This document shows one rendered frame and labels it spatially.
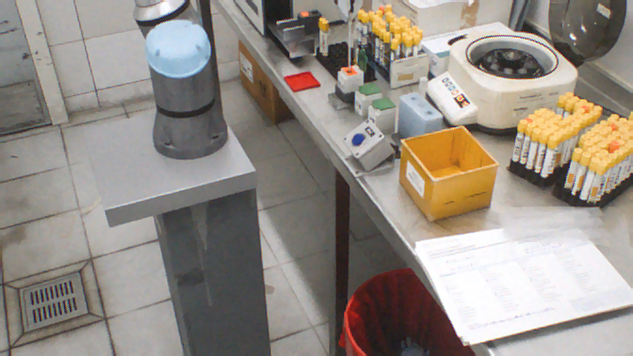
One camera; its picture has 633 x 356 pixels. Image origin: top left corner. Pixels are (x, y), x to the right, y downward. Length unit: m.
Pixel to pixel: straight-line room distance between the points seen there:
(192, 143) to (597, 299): 0.77
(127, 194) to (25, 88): 1.97
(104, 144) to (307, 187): 1.40
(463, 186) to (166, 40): 0.60
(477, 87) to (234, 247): 0.62
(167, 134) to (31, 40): 1.82
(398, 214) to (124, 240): 1.50
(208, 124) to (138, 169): 0.16
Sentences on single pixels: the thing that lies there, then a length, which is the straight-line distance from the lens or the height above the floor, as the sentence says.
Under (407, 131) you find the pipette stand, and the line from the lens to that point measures 1.43.
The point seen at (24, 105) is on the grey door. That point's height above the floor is 0.13.
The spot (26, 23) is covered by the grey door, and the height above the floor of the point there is 0.50.
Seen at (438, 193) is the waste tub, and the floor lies 0.94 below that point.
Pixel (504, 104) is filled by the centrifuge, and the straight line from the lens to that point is 1.47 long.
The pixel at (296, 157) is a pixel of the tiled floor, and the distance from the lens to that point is 2.88.
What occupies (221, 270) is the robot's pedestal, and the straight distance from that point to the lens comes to 1.54.
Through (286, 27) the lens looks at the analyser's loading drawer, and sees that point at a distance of 1.81.
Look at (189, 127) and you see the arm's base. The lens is 1.34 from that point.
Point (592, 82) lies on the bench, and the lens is 1.76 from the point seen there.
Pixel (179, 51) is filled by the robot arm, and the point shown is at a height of 1.14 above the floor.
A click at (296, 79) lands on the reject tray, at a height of 0.88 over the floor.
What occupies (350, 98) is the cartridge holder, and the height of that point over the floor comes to 0.90.
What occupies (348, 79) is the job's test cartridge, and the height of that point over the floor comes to 0.94.
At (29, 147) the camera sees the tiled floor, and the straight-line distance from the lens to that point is 3.22.
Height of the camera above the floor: 1.72
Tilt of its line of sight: 39 degrees down
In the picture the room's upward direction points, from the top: 1 degrees counter-clockwise
